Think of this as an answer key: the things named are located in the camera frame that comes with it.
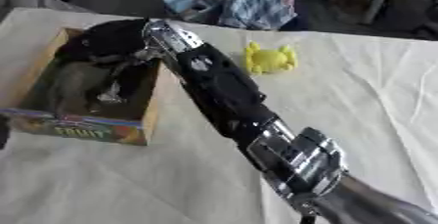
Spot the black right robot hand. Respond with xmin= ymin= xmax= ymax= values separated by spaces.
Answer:
xmin=55 ymin=18 xmax=156 ymax=105

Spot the yellow crab toy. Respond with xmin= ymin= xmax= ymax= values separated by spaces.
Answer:
xmin=242 ymin=41 xmax=300 ymax=75

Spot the light blue box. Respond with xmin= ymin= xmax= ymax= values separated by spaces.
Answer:
xmin=162 ymin=0 xmax=226 ymax=23

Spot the white furniture leg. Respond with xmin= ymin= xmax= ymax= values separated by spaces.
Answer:
xmin=361 ymin=0 xmax=397 ymax=25

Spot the tan cardboard box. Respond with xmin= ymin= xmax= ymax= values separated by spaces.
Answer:
xmin=0 ymin=27 xmax=164 ymax=147

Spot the blue white checked bag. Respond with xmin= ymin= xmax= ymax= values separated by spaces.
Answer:
xmin=217 ymin=0 xmax=300 ymax=31

